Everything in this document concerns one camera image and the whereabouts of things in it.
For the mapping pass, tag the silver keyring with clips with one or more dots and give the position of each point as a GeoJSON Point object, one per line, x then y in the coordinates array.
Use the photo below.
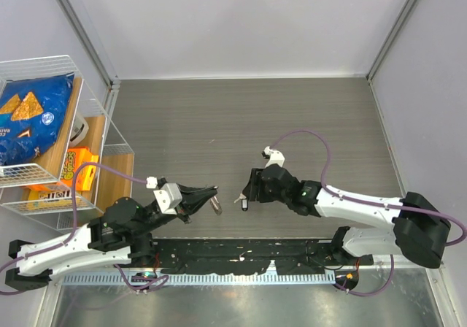
{"type": "Point", "coordinates": [216, 206]}

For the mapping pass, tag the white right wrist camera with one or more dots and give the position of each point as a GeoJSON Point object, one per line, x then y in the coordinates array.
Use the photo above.
{"type": "Point", "coordinates": [273, 157]}

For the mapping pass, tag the white round device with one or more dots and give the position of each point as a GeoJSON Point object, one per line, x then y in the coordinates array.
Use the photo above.
{"type": "Point", "coordinates": [80, 129]}

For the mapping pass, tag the black key tag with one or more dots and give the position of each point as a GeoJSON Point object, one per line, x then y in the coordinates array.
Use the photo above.
{"type": "Point", "coordinates": [244, 204]}

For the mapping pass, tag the blue chips bag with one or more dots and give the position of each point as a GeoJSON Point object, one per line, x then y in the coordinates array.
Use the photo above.
{"type": "Point", "coordinates": [32, 113]}

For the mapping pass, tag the white wire shelf rack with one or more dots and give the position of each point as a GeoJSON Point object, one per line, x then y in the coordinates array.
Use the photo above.
{"type": "Point", "coordinates": [63, 160]}

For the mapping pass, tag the orange candy box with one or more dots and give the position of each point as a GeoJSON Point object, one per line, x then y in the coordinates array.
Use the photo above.
{"type": "Point", "coordinates": [75, 158]}

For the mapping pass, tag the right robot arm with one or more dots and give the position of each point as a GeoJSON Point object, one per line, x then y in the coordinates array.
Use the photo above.
{"type": "Point", "coordinates": [391, 226]}

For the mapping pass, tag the aluminium frame rail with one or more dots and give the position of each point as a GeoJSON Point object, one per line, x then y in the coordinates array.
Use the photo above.
{"type": "Point", "coordinates": [79, 20]}

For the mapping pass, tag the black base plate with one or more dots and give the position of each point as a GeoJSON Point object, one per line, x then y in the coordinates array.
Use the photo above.
{"type": "Point", "coordinates": [245, 256]}

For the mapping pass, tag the wooden shelf board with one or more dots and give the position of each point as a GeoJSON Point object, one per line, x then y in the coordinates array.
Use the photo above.
{"type": "Point", "coordinates": [106, 141]}

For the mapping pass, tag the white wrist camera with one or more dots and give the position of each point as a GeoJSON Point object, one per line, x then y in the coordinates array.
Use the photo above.
{"type": "Point", "coordinates": [273, 157]}
{"type": "Point", "coordinates": [167, 196]}

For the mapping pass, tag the white slotted cable duct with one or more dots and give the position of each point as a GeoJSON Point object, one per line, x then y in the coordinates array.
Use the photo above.
{"type": "Point", "coordinates": [268, 278]}

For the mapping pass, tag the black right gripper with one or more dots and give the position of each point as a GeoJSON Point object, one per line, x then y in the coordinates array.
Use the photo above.
{"type": "Point", "coordinates": [255, 187]}

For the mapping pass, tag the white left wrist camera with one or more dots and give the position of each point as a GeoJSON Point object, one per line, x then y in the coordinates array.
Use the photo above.
{"type": "Point", "coordinates": [167, 196]}

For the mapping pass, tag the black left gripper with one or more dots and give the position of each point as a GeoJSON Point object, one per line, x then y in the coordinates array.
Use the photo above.
{"type": "Point", "coordinates": [194, 198]}

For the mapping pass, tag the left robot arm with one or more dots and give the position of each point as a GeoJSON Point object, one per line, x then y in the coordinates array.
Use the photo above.
{"type": "Point", "coordinates": [121, 236]}

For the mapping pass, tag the yellow snack box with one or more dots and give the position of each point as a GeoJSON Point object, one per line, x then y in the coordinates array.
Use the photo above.
{"type": "Point", "coordinates": [40, 198]}

